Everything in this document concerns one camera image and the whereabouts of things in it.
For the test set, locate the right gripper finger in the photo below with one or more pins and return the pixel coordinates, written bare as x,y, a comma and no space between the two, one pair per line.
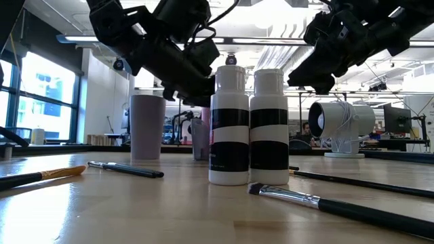
322,59
318,81

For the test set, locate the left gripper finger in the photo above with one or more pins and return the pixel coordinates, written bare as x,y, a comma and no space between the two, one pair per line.
198,101
169,93

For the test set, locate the small white paint bottle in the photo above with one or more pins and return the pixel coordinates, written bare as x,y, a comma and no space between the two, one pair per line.
269,101
229,101

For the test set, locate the thin silver ferrule paint brush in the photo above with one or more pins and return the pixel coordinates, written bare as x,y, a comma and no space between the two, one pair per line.
294,168

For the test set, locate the black background robot arm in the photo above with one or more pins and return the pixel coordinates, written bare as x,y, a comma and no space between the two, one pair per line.
183,122

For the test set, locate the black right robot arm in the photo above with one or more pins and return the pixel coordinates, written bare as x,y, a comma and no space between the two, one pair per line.
417,20

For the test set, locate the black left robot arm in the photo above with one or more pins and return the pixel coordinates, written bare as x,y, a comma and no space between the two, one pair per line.
179,17

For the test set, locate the orange bristle paint brush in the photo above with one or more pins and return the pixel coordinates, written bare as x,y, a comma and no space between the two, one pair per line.
61,172

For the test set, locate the lilac plastic cup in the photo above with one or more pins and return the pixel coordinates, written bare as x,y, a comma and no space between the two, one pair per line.
147,128

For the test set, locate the grey translucent plastic bin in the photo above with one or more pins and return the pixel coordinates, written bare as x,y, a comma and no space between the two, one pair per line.
200,145

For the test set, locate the person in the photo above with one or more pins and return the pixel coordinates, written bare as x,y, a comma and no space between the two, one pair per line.
306,130

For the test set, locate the black light bar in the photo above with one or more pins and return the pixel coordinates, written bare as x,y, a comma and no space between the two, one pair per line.
264,41

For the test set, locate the dark office chair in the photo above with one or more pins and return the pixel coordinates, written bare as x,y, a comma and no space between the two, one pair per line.
300,147

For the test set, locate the wooden blocks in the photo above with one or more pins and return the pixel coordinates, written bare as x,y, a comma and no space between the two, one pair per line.
98,139

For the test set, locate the black computer monitor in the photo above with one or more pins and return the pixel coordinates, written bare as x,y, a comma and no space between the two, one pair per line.
397,118

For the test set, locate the black monitor stand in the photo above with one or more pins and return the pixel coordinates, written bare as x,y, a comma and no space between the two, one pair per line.
424,132

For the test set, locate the dark framed window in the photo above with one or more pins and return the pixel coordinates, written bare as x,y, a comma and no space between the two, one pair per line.
44,84

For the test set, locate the white canister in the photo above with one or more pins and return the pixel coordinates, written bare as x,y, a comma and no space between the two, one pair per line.
38,136

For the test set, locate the black round camera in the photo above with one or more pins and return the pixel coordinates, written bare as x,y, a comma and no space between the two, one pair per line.
118,64
231,60

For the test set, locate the black ceiling camera cluster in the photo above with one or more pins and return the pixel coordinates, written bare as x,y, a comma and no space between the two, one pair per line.
378,87

